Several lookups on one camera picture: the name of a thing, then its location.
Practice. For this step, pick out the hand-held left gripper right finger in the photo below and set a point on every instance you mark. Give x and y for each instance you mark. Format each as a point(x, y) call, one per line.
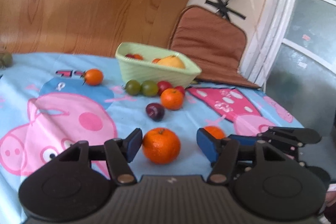
point(206, 144)

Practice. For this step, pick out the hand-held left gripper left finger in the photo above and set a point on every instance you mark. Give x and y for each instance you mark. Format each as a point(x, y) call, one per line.
point(135, 145)

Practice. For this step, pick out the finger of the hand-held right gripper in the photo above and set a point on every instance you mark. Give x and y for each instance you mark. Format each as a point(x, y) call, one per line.
point(244, 139)
point(294, 154)

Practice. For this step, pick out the large mandarin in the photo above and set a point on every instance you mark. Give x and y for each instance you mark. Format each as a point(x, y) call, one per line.
point(161, 145)

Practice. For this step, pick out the dark purple tomato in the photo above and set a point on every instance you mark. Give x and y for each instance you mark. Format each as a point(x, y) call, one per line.
point(129, 56)
point(155, 111)

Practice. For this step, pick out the red tomato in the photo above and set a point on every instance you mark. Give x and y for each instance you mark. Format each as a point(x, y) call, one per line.
point(180, 89)
point(164, 85)

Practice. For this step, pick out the light green plastic basket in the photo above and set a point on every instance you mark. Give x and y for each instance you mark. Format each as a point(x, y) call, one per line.
point(147, 74)

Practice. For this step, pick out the orange tomato with stem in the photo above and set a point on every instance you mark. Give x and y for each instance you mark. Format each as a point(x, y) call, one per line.
point(93, 77)

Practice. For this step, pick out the large orange tomato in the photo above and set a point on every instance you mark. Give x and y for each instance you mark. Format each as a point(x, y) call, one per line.
point(138, 57)

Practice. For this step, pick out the yellow grapefruit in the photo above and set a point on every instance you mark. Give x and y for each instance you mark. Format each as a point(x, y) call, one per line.
point(170, 61)

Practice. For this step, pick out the cartoon pig printed blanket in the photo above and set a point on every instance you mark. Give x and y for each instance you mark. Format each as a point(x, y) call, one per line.
point(78, 98)

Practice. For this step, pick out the brown cushion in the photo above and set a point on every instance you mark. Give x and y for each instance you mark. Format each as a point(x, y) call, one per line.
point(210, 43)

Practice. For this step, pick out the white framed window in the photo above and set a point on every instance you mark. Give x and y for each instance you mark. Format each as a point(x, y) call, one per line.
point(302, 29)

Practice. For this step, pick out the black tape cross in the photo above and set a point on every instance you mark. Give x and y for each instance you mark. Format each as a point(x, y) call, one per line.
point(225, 5)

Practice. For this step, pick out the olive green tomato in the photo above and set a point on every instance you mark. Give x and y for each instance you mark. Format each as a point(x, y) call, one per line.
point(5, 59)

